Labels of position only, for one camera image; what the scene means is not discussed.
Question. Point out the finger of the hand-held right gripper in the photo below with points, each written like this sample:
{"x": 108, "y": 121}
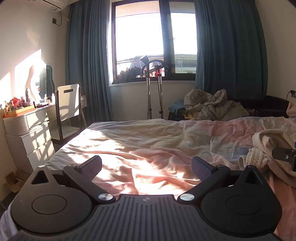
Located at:
{"x": 282, "y": 154}

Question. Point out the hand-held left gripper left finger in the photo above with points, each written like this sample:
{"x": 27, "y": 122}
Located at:
{"x": 90, "y": 168}

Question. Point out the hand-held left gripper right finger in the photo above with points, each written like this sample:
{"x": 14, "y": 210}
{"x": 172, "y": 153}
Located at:
{"x": 201, "y": 168}

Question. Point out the cream garment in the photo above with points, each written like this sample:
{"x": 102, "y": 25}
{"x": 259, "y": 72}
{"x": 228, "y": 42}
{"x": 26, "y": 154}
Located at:
{"x": 266, "y": 143}

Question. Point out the grey crumpled clothes pile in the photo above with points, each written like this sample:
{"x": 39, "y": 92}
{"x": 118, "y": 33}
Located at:
{"x": 208, "y": 104}

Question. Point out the pink pillow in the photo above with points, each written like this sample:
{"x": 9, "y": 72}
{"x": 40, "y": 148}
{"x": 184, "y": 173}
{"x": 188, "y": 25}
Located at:
{"x": 291, "y": 110}

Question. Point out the black sofa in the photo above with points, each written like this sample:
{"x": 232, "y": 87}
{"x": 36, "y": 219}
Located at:
{"x": 266, "y": 106}

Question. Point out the bed with pink sheet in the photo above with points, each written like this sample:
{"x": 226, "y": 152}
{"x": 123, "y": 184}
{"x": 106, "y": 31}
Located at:
{"x": 138, "y": 139}

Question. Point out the teal cloth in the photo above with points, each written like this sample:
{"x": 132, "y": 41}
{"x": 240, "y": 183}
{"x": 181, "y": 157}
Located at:
{"x": 177, "y": 106}

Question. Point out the small white side table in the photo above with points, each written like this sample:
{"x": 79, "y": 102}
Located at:
{"x": 83, "y": 100}

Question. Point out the white dressing desk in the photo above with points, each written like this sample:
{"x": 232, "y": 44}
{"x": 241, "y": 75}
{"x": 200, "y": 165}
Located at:
{"x": 23, "y": 146}

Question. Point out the white chair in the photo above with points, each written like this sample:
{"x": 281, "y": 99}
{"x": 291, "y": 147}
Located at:
{"x": 68, "y": 99}

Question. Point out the cardboard pieces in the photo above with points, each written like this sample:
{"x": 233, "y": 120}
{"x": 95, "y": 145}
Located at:
{"x": 16, "y": 182}

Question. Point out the garment steamer stand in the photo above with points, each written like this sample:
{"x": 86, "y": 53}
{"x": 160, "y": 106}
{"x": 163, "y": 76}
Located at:
{"x": 148, "y": 97}

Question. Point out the orange tray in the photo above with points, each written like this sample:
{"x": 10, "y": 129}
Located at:
{"x": 20, "y": 110}

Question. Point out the grey spray bottle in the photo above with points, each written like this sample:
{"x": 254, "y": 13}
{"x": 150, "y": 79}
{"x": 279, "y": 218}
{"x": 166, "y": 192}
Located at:
{"x": 27, "y": 95}

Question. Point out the wavy mirror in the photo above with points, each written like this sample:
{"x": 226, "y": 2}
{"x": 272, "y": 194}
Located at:
{"x": 48, "y": 78}

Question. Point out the red decorative items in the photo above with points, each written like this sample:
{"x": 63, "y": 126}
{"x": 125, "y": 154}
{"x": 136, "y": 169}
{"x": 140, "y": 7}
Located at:
{"x": 16, "y": 102}

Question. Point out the teal curtain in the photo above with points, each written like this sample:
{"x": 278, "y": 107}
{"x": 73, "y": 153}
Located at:
{"x": 231, "y": 46}
{"x": 87, "y": 58}

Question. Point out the dark framed window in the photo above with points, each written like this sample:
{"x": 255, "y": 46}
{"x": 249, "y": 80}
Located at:
{"x": 138, "y": 34}

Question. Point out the white air conditioner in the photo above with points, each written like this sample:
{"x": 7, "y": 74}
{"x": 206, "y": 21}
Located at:
{"x": 55, "y": 2}

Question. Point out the wall socket with charger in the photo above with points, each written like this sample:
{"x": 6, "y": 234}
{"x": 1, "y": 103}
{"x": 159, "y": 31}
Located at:
{"x": 293, "y": 93}

